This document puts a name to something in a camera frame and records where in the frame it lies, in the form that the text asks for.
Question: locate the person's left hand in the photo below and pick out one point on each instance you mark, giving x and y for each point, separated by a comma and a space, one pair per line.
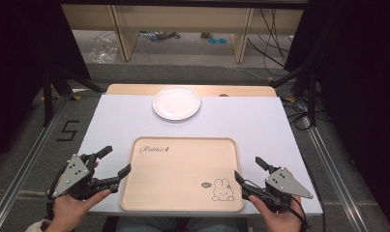
70, 211

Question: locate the aluminium floor rail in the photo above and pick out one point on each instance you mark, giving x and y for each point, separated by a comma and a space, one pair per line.
337, 174
24, 170

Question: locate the black metal stand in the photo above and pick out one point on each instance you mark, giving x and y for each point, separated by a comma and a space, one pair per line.
312, 93
48, 96

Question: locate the black curtain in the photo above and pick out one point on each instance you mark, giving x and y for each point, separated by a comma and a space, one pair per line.
357, 80
21, 64

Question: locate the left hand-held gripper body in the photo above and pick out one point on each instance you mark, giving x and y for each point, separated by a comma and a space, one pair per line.
74, 174

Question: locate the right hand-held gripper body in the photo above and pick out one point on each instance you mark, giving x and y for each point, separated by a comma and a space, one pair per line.
286, 184

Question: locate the clear plastic bag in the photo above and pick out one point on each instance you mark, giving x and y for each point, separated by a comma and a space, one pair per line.
102, 48

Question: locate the person's right hand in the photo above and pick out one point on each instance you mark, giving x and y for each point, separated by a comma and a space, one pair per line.
281, 222

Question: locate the light wooden shelf unit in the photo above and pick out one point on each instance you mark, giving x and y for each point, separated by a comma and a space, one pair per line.
183, 19

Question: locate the beige tray with rabbit print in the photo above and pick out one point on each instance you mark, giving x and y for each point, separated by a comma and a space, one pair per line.
179, 174

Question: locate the white round plate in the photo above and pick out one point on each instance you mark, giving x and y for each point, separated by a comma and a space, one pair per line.
176, 103

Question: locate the wooden table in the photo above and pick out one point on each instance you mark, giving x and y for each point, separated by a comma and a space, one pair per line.
134, 89

